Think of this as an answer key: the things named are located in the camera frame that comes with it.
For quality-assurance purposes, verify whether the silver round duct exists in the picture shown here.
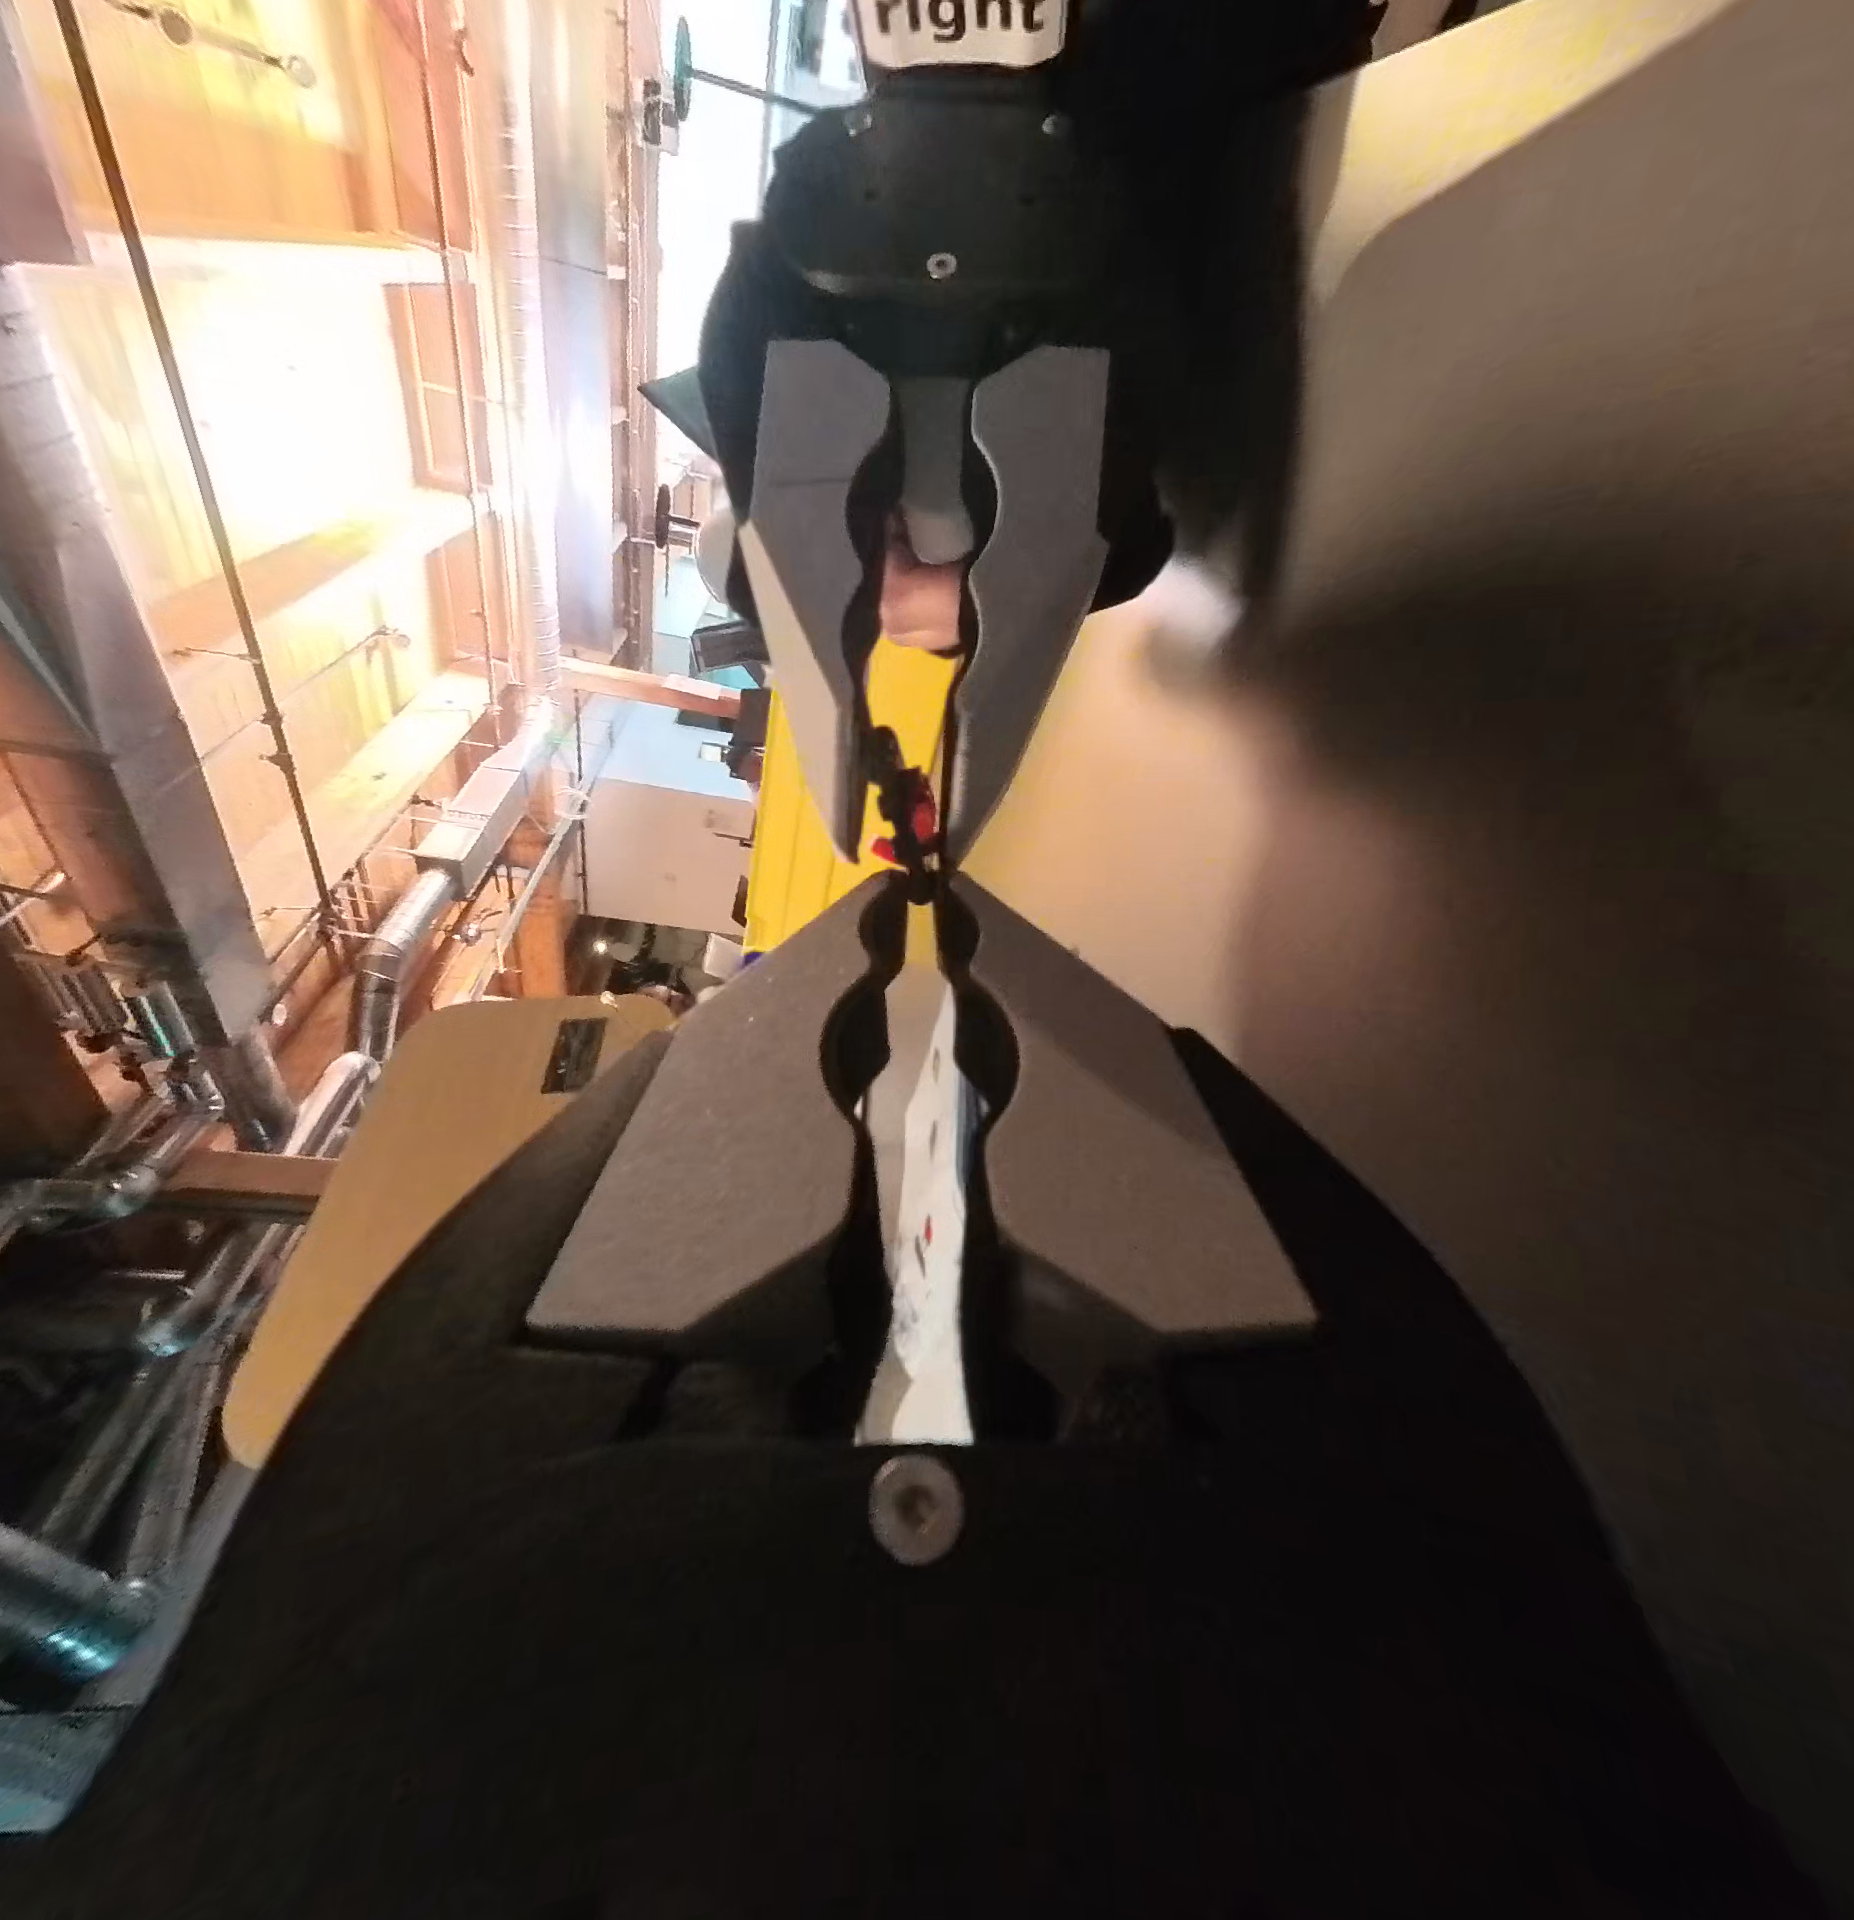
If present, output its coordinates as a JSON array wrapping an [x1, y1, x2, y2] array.
[[346, 858, 476, 1061]]

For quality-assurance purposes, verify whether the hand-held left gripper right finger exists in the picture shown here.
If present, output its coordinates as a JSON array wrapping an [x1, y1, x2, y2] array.
[[939, 883, 1322, 1389]]

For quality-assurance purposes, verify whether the open white instruction sheet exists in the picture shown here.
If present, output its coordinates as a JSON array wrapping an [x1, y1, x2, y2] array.
[[856, 966, 978, 1446]]

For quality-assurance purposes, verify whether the beige rounded board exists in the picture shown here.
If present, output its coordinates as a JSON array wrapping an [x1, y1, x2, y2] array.
[[223, 990, 678, 1469]]

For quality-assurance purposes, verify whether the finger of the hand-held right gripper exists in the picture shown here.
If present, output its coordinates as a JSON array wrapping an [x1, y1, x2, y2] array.
[[939, 348, 1119, 874], [736, 337, 896, 866]]

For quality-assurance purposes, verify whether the person's right forearm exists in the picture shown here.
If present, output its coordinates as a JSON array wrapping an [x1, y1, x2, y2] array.
[[700, 0, 1387, 620]]

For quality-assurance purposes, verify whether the black lego piece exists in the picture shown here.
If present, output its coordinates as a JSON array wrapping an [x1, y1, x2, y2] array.
[[864, 726, 946, 909]]

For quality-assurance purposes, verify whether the silver corrugated duct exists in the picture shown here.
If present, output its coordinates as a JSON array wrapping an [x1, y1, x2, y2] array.
[[0, 1503, 169, 1692]]

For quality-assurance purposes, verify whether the white cabinet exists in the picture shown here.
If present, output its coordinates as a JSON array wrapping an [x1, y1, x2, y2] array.
[[579, 694, 768, 943]]

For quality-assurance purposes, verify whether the yellow plastic bin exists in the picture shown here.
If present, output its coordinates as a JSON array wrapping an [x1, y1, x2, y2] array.
[[746, 615, 1086, 963]]

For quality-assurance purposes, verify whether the dark round-base stand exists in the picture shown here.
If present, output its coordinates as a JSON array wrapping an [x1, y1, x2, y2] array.
[[660, 15, 871, 120]]

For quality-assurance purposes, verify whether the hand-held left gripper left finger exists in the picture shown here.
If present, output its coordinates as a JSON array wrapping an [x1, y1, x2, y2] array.
[[523, 874, 895, 1360]]

